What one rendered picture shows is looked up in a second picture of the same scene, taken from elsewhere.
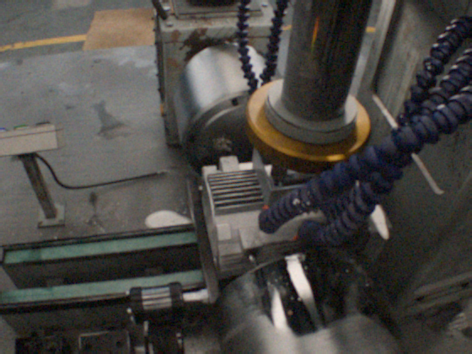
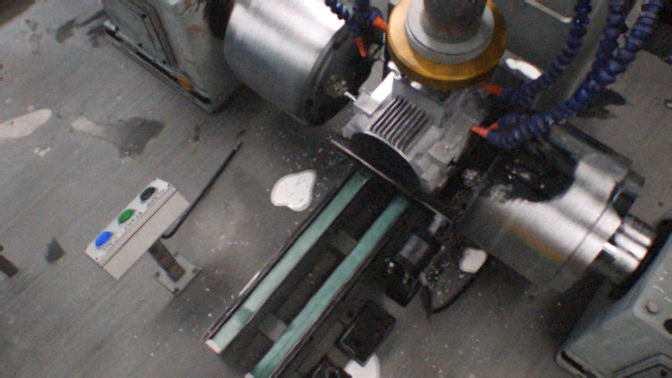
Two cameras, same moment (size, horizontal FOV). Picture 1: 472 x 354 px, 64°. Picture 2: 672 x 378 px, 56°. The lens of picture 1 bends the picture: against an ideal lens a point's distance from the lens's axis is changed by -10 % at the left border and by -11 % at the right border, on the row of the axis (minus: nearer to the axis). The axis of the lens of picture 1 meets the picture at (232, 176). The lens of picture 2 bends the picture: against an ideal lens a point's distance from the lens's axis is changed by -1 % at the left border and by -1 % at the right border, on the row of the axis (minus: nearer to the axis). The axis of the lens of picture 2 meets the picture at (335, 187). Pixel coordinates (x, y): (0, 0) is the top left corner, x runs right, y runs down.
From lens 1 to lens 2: 0.56 m
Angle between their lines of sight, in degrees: 25
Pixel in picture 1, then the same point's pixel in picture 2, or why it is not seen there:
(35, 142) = (164, 216)
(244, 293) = (495, 196)
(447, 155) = not seen: outside the picture
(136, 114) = (137, 102)
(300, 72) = (456, 14)
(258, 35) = not seen: outside the picture
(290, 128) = (457, 57)
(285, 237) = (461, 132)
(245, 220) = (427, 141)
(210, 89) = (302, 46)
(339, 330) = (583, 175)
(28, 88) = not seen: outside the picture
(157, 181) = (242, 158)
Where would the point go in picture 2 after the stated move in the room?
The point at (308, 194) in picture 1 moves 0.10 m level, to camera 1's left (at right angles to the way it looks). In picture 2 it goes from (563, 115) to (502, 159)
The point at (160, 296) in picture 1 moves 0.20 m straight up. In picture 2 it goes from (418, 246) to (433, 195)
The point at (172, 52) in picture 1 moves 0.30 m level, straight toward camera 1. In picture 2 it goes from (190, 20) to (309, 114)
